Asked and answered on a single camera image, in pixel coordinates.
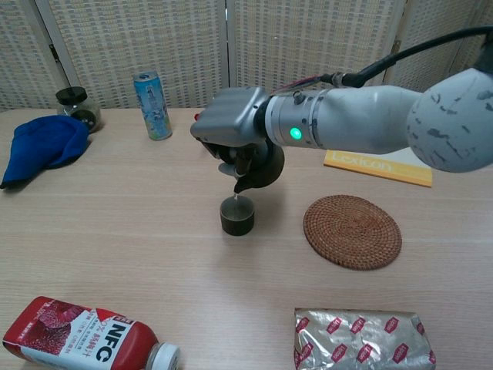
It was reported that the brown round woven coaster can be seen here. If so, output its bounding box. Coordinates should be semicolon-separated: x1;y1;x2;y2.
303;194;403;271

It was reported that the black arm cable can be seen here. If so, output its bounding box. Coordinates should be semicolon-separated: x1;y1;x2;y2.
277;25;493;96

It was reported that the small dark teacup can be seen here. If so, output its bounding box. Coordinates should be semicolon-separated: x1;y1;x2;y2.
220;195;256;237

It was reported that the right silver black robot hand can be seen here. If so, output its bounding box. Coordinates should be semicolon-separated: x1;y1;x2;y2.
189;86;270;179

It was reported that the glass jar with black lid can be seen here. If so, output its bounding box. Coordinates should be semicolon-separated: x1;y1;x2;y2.
55;87;102;134

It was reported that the red NFC juice bottle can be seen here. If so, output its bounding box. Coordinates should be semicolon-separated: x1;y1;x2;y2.
2;295;181;370

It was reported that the yellow white Lexicon book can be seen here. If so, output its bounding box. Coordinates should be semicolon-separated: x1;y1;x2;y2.
324;148;433;189

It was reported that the blue fabric hat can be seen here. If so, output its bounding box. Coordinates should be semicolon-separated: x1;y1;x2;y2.
0;114;92;190

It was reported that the light blue drink can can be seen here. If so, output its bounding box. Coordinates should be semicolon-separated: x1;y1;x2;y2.
132;71;173;141

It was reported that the black teapot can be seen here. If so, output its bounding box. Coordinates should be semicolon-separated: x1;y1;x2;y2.
233;140;287;194

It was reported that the silver red foil packet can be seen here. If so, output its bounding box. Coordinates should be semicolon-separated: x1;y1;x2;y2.
293;307;438;370

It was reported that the woven folding screen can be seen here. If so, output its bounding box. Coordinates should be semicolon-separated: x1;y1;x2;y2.
0;0;493;113

